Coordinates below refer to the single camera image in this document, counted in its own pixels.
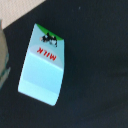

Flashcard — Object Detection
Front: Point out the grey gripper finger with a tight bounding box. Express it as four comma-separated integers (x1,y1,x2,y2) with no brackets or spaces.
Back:
0,19,11,89

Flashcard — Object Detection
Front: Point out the light blue milk carton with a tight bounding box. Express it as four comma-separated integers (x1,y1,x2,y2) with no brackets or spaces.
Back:
18,24,65,106

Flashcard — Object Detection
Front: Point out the beige woven placemat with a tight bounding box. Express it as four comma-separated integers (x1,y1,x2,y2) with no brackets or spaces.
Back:
0,0,45,28

